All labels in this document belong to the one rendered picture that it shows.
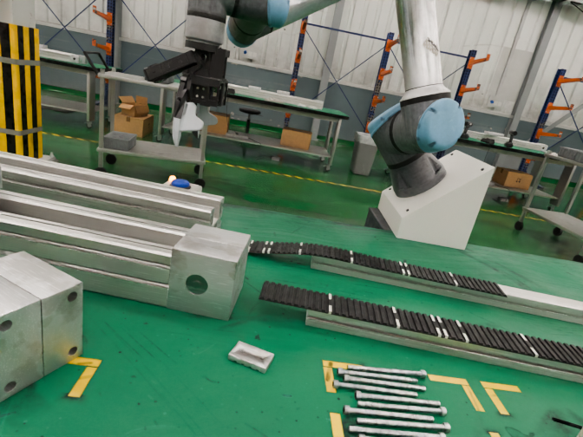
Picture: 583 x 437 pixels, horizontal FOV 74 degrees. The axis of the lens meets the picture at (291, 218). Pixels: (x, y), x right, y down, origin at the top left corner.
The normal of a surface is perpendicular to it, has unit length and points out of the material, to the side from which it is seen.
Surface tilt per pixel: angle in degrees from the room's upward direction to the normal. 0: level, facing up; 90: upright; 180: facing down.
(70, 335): 90
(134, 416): 0
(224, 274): 90
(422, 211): 90
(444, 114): 81
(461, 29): 90
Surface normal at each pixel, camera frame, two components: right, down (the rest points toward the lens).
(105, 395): 0.18, -0.92
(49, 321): 0.88, 0.31
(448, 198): -0.02, 0.34
